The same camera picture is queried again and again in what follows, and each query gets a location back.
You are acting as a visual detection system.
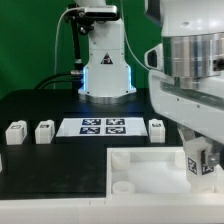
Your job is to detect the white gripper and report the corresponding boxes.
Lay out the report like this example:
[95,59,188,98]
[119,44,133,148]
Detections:
[149,70,224,166]

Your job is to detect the white square table top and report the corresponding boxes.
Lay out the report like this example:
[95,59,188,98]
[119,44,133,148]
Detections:
[106,147,224,195]

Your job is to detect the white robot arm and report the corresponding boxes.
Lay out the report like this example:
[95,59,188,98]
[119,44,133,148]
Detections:
[75,0,224,164]

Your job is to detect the white front fence bar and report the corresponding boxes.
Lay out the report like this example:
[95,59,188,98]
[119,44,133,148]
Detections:
[0,194,224,224]

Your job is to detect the white sheet with markers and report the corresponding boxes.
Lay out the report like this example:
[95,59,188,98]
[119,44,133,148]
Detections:
[56,117,147,137]

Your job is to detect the white part at left edge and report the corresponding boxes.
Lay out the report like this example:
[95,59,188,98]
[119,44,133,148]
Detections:
[0,154,3,173]

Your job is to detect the black cables at base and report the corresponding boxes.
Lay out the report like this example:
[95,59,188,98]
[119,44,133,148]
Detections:
[34,70,84,90]

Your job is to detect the black camera on stand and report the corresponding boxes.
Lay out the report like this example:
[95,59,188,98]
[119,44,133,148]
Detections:
[78,5,118,21]

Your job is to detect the black camera stand pole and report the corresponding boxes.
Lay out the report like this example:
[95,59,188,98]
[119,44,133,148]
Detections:
[64,3,84,91]

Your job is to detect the grey cable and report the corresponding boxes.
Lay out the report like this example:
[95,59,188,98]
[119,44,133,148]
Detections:
[53,7,78,90]

